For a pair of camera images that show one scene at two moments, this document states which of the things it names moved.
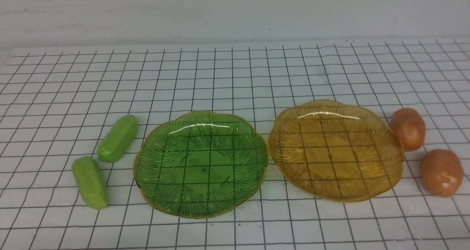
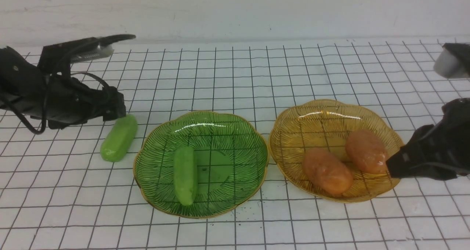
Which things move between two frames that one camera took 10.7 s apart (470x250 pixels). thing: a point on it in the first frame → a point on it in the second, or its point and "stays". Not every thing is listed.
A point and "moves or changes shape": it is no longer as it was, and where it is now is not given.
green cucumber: (114, 144) stays
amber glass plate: (335, 151) stays
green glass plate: (201, 165) stays
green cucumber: (90, 183) → (185, 172)
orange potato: (409, 125) → (367, 151)
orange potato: (441, 172) moves or changes shape
